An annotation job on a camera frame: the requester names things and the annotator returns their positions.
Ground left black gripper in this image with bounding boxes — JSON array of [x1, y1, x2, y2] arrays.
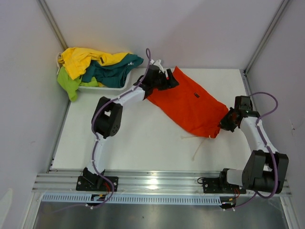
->
[[152, 70, 180, 92]]

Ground orange shorts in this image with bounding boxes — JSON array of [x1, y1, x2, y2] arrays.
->
[[148, 67, 228, 138]]

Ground yellow shorts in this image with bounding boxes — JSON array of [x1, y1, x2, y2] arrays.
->
[[57, 47, 129, 80]]

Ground lime green shorts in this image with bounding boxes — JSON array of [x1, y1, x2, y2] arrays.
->
[[57, 66, 99, 102]]

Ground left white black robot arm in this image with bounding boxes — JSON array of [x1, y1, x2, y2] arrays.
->
[[76, 65, 179, 192]]

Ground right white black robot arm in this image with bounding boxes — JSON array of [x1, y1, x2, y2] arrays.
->
[[217, 96, 289, 197]]

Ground teal shorts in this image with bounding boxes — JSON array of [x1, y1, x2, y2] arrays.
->
[[81, 54, 143, 88]]

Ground white plastic bin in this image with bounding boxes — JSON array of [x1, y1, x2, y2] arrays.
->
[[78, 72, 132, 95]]

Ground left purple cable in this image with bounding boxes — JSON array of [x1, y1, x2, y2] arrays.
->
[[85, 48, 153, 210]]

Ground white shorts drawstring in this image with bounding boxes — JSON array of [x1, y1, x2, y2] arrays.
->
[[180, 135, 213, 162]]

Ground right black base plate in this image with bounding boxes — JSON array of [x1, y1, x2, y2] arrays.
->
[[197, 177, 246, 194]]

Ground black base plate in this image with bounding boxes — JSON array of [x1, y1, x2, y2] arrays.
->
[[197, 177, 246, 194], [76, 176, 112, 192]]

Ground aluminium mounting rail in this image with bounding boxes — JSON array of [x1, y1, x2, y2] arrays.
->
[[32, 169, 291, 196]]

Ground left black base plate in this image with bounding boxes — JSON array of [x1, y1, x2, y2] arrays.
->
[[76, 176, 112, 192]]

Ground white slotted cable duct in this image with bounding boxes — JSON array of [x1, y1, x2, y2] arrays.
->
[[41, 193, 222, 206]]

